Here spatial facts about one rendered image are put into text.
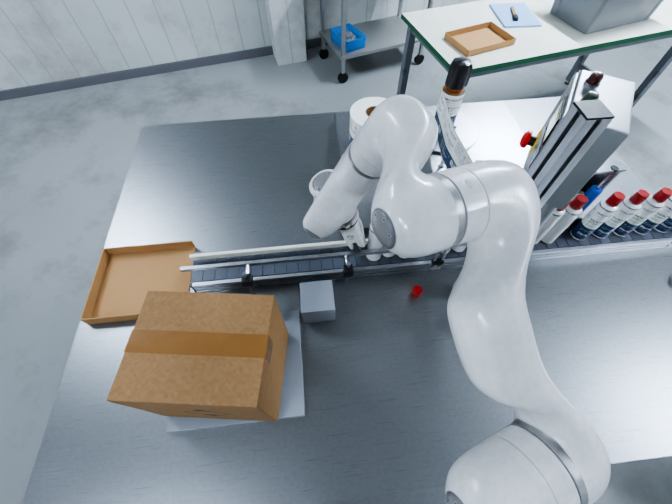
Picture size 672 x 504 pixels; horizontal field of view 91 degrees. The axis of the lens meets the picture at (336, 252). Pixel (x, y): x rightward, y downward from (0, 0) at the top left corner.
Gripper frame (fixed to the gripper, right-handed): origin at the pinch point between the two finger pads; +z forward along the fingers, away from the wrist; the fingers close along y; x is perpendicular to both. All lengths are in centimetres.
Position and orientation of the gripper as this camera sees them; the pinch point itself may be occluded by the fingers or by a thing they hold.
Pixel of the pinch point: (360, 244)
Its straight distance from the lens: 105.6
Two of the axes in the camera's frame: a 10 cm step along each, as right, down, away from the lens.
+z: 3.4, 4.7, 8.1
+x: -9.3, 2.7, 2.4
